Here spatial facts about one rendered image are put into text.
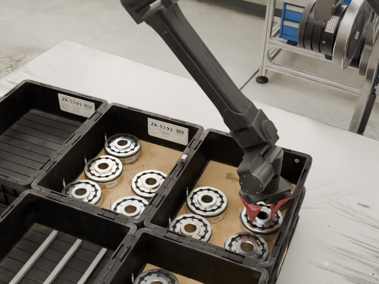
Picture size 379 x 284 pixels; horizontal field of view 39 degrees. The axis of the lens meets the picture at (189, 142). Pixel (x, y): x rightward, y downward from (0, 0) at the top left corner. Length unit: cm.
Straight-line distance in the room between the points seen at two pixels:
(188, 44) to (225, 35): 292
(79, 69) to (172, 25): 118
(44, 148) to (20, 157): 7
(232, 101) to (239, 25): 304
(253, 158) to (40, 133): 75
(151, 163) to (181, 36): 54
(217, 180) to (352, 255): 41
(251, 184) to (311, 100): 225
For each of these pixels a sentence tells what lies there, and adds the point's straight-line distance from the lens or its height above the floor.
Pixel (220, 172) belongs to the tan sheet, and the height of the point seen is 83.
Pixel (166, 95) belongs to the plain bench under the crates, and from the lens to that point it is 202.
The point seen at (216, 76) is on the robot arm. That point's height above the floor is 124.
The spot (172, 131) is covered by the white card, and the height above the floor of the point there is 90.
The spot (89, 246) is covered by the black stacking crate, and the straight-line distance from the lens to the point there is 131.
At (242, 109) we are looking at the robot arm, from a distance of 113.
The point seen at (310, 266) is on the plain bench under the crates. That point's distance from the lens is 147.
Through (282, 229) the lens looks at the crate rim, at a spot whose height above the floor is 93.
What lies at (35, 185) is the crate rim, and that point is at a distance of 134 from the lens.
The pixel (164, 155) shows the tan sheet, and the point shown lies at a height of 83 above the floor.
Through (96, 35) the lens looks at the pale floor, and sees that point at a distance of 400.
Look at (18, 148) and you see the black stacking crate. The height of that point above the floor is 83.
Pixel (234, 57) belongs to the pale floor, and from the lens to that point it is 372.
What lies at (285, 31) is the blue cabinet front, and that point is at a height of 37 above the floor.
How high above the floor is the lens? 181
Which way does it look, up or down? 38 degrees down
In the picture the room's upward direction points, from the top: 2 degrees clockwise
